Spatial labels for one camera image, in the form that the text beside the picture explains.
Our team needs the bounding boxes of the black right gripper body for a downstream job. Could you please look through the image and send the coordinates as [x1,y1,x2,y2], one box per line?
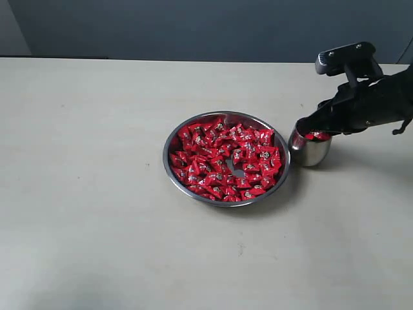
[332,66,412,135]

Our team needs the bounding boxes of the red candy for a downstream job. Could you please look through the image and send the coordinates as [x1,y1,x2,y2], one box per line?
[304,131,331,142]

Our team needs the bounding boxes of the steel cup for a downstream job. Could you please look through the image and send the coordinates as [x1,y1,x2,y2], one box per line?
[288,127,332,167]

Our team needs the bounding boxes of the steel bowl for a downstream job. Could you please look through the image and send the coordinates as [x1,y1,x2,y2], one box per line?
[162,111,291,208]

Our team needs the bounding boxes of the pile of red candies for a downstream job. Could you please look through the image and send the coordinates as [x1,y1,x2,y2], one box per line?
[168,119,283,203]

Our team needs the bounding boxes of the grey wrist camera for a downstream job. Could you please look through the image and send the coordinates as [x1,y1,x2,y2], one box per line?
[315,41,384,88]

